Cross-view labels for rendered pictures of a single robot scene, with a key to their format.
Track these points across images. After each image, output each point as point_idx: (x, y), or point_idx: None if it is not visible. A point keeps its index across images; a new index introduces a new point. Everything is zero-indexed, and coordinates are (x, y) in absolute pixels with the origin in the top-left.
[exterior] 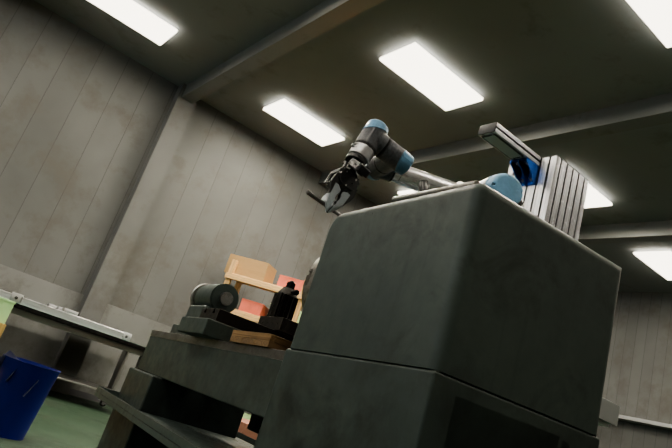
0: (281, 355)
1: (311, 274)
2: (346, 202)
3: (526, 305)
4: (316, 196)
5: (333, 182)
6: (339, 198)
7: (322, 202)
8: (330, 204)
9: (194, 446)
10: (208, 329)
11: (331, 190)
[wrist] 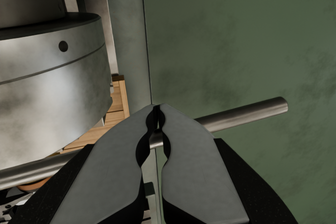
0: (114, 44)
1: (110, 80)
2: (76, 161)
3: None
4: (242, 112)
5: (260, 200)
6: (136, 156)
7: (200, 117)
8: (169, 106)
9: (147, 39)
10: (149, 186)
11: (219, 148)
